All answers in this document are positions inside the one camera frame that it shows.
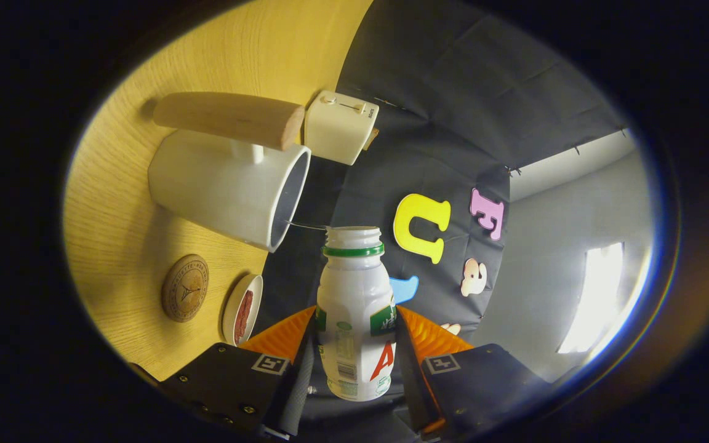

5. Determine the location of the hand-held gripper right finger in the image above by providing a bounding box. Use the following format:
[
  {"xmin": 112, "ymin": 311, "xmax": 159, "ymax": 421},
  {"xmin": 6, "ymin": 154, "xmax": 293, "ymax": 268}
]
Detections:
[{"xmin": 395, "ymin": 305, "xmax": 552, "ymax": 441}]

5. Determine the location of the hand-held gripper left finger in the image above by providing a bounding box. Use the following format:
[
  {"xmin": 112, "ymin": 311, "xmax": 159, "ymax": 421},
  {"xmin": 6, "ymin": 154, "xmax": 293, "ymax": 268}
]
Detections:
[{"xmin": 158, "ymin": 306, "xmax": 318, "ymax": 441}]

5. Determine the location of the white juice bottle green label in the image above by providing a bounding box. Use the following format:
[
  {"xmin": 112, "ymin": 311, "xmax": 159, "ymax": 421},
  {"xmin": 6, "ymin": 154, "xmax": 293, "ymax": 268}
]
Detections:
[{"xmin": 316, "ymin": 226, "xmax": 399, "ymax": 402}]

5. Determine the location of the round wooden coaster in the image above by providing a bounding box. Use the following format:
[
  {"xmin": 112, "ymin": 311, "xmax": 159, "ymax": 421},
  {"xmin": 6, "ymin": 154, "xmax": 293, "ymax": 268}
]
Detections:
[{"xmin": 161, "ymin": 254, "xmax": 209, "ymax": 323}]

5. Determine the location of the white cup with wooden handle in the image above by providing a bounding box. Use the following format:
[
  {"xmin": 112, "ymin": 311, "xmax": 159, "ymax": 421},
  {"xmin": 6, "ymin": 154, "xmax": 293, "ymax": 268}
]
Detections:
[{"xmin": 148, "ymin": 92, "xmax": 312, "ymax": 253}]

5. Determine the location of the red meat patty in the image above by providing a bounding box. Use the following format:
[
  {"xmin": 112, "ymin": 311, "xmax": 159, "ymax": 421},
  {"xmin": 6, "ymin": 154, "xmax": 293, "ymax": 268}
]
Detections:
[{"xmin": 233, "ymin": 290, "xmax": 254, "ymax": 342}]

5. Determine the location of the white round plate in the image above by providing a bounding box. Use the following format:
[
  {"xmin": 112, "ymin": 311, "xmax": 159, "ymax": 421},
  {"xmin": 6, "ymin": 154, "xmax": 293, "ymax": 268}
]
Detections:
[{"xmin": 222, "ymin": 274, "xmax": 264, "ymax": 347}]

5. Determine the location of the bright ceiling light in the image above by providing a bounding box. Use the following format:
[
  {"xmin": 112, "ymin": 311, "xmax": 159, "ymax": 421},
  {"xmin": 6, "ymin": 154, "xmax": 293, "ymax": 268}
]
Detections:
[{"xmin": 558, "ymin": 242, "xmax": 626, "ymax": 354}]

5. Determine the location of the wooden table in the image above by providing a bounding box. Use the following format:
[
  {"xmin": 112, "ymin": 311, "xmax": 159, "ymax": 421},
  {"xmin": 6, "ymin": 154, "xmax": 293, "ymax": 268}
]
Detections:
[{"xmin": 63, "ymin": 0, "xmax": 374, "ymax": 382}]

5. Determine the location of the cream toaster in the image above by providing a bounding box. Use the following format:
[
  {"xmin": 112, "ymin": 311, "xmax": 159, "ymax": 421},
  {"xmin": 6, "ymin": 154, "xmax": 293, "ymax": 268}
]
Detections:
[{"xmin": 304, "ymin": 90, "xmax": 380, "ymax": 166}]

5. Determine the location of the black backdrop cloth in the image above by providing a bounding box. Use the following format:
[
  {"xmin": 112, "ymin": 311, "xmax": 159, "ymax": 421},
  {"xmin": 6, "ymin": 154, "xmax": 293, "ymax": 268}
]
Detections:
[{"xmin": 256, "ymin": 0, "xmax": 629, "ymax": 443}]

